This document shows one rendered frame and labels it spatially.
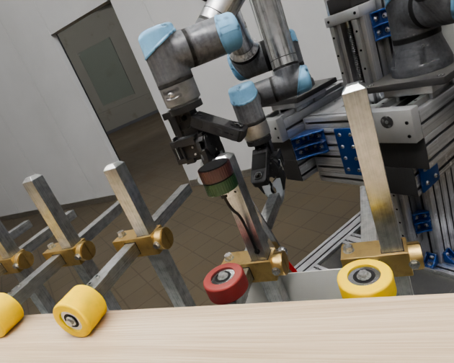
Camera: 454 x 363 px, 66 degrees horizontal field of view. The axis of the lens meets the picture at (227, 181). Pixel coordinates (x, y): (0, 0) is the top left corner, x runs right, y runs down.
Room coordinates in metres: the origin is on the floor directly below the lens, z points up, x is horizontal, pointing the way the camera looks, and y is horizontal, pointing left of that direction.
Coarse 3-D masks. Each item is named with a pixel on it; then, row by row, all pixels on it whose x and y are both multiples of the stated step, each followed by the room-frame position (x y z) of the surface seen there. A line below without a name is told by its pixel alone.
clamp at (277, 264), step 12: (240, 252) 0.68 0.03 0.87; (276, 252) 0.63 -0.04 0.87; (240, 264) 0.64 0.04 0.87; (252, 264) 0.63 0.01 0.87; (264, 264) 0.61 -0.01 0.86; (276, 264) 0.61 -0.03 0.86; (288, 264) 0.63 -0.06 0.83; (252, 276) 0.63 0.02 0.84; (264, 276) 0.62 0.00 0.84; (276, 276) 0.61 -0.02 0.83
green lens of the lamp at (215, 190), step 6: (234, 174) 0.59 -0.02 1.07; (228, 180) 0.57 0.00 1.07; (234, 180) 0.58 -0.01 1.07; (204, 186) 0.59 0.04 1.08; (210, 186) 0.57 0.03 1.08; (216, 186) 0.57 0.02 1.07; (222, 186) 0.57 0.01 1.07; (228, 186) 0.57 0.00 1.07; (234, 186) 0.58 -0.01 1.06; (210, 192) 0.58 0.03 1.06; (216, 192) 0.57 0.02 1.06; (222, 192) 0.57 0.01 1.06
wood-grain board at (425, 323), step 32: (32, 320) 0.69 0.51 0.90; (128, 320) 0.56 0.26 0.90; (160, 320) 0.52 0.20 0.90; (192, 320) 0.49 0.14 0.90; (224, 320) 0.46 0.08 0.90; (256, 320) 0.43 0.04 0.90; (288, 320) 0.41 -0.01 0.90; (320, 320) 0.39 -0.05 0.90; (352, 320) 0.36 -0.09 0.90; (384, 320) 0.35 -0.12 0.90; (416, 320) 0.33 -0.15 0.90; (448, 320) 0.31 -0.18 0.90; (0, 352) 0.62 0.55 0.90; (32, 352) 0.57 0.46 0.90; (64, 352) 0.54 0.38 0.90; (96, 352) 0.50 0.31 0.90; (128, 352) 0.47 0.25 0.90; (160, 352) 0.44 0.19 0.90; (192, 352) 0.42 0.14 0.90; (224, 352) 0.40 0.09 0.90; (256, 352) 0.37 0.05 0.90; (288, 352) 0.35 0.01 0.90; (320, 352) 0.34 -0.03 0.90; (352, 352) 0.32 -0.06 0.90; (384, 352) 0.30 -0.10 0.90; (416, 352) 0.29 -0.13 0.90; (448, 352) 0.28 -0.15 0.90
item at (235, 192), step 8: (216, 160) 0.62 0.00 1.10; (224, 160) 0.60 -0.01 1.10; (200, 168) 0.61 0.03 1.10; (208, 168) 0.59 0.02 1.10; (216, 168) 0.57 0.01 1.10; (208, 184) 0.58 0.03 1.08; (232, 192) 0.62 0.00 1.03; (240, 192) 0.62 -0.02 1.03; (232, 208) 0.60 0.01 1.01; (240, 216) 0.61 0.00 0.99; (248, 232) 0.62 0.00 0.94; (256, 248) 0.62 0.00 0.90
